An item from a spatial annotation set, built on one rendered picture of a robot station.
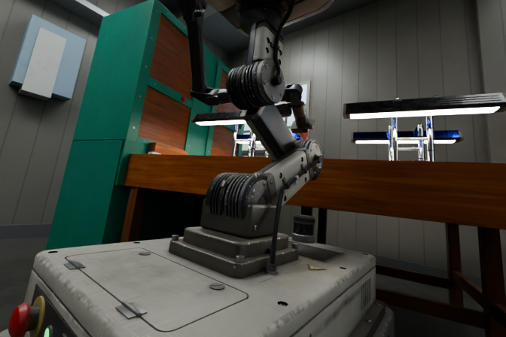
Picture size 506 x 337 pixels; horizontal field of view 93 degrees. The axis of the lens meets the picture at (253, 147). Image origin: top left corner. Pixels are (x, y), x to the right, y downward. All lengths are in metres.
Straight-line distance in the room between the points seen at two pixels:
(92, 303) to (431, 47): 3.30
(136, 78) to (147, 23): 0.38
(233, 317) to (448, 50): 3.17
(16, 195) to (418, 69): 4.13
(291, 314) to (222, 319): 0.09
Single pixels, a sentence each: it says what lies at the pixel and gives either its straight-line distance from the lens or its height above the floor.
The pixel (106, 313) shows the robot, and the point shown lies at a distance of 0.34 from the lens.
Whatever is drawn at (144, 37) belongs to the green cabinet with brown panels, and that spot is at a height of 1.50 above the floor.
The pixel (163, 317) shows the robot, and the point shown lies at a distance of 0.32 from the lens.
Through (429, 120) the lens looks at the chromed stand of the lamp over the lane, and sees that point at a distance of 1.49.
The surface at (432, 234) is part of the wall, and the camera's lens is 2.87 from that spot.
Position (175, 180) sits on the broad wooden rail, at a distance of 1.27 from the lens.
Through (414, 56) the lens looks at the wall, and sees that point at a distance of 3.30.
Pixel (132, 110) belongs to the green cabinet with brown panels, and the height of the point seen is 1.02.
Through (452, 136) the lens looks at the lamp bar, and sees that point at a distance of 1.88.
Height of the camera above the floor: 0.61
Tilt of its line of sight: 11 degrees up
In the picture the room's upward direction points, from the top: 6 degrees clockwise
